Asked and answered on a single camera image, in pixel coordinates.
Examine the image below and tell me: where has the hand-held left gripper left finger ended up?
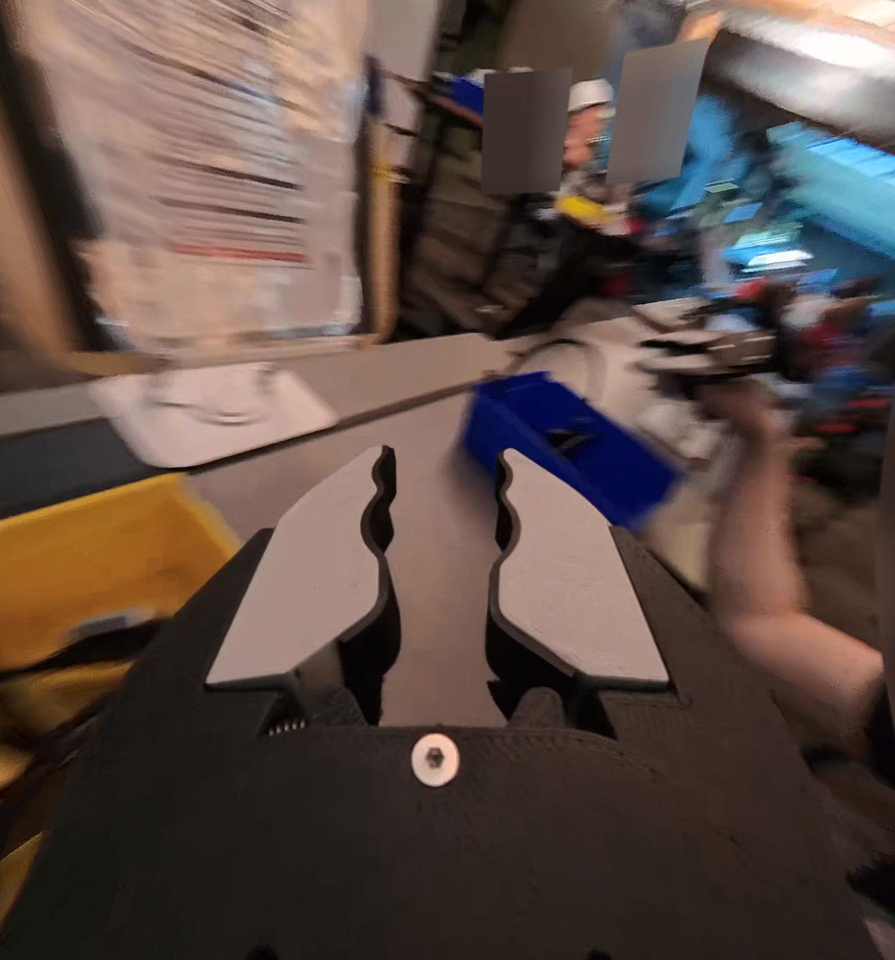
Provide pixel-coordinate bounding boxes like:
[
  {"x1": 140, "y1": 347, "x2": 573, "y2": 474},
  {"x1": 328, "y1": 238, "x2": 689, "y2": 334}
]
[{"x1": 206, "y1": 444, "x2": 403, "y2": 727}]

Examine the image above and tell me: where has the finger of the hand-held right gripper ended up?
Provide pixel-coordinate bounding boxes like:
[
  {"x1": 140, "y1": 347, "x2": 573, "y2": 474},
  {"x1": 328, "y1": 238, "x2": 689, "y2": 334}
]
[
  {"x1": 635, "y1": 354, "x2": 726, "y2": 378},
  {"x1": 637, "y1": 333, "x2": 722, "y2": 356}
]

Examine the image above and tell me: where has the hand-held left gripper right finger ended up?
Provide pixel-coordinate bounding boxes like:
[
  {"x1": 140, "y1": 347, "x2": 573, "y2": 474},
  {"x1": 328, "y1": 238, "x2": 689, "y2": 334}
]
[{"x1": 485, "y1": 447, "x2": 672, "y2": 727}]

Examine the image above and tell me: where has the blue plastic bin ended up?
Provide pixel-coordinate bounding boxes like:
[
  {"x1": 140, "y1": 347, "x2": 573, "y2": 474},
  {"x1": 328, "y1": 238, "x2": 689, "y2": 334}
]
[{"x1": 458, "y1": 371, "x2": 681, "y2": 530}]

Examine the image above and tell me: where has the yellow plastic bin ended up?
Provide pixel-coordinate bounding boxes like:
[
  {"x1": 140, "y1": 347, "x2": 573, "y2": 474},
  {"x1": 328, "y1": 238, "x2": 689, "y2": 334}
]
[{"x1": 0, "y1": 472, "x2": 242, "y2": 939}]

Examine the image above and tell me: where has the person's right forearm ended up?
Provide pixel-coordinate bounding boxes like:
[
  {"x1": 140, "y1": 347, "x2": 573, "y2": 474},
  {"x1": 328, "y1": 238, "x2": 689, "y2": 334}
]
[{"x1": 706, "y1": 427, "x2": 887, "y2": 755}]

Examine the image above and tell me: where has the person's right hand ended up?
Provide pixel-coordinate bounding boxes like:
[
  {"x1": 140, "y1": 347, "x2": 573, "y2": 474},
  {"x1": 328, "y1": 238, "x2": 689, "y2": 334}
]
[{"x1": 697, "y1": 381, "x2": 780, "y2": 453}]

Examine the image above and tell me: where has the white plate with round disc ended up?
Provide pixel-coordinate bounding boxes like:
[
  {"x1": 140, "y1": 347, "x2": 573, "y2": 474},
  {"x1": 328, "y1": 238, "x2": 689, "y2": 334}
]
[{"x1": 91, "y1": 363, "x2": 340, "y2": 470}]

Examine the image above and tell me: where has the laminated instruction sheet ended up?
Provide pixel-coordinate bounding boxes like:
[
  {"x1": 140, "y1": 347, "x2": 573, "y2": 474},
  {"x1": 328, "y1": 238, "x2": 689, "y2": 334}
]
[{"x1": 38, "y1": 0, "x2": 366, "y2": 339}]

